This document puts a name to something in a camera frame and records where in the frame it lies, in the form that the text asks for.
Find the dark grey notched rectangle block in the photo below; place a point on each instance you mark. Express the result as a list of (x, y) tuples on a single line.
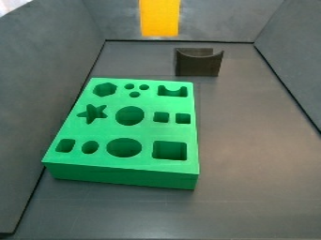
[(197, 62)]

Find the green foam shape-sorting board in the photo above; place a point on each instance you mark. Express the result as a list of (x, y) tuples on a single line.
[(130, 134)]

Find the yellow vertical panel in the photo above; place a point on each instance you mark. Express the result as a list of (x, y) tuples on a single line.
[(159, 18)]

